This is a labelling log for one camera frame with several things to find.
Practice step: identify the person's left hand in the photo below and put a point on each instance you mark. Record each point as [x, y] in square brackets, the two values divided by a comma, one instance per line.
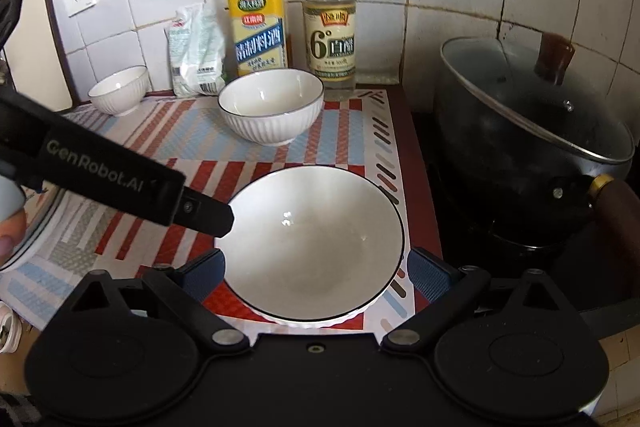
[10, 234]

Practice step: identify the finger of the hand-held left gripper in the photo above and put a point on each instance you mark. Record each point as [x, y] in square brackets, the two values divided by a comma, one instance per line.
[210, 214]

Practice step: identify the glass pot lid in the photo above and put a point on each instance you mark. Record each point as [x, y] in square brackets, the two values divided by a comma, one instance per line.
[525, 107]

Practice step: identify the black cooking pot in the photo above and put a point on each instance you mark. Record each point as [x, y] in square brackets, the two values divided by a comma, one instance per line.
[480, 177]

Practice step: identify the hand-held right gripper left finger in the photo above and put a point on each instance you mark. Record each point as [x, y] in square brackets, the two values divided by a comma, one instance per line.
[207, 272]

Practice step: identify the yellow cap vinegar bottle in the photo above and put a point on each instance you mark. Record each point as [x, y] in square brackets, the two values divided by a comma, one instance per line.
[330, 47]

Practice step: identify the pink bear print plate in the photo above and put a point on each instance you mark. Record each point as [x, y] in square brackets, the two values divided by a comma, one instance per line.
[37, 219]

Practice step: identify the white cutting board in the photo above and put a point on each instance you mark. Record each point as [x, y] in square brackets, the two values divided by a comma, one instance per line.
[42, 67]

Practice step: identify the white plastic seasoning bag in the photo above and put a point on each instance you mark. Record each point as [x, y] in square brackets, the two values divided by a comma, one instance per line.
[195, 52]

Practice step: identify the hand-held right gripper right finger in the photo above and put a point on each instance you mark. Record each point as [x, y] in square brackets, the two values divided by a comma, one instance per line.
[430, 274]

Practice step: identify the white round container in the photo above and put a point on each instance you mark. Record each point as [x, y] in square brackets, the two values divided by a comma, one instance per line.
[7, 332]

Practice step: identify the yellow label cooking wine bottle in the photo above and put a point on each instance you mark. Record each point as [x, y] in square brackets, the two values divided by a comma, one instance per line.
[257, 37]

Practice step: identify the black gas stove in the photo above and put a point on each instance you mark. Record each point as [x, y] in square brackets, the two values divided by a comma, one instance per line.
[500, 267]

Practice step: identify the white ribbed bowl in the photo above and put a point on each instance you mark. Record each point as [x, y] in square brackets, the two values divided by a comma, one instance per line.
[310, 247]
[120, 89]
[270, 99]

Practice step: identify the striped table mat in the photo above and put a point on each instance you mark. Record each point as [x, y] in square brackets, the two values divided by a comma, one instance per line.
[150, 142]

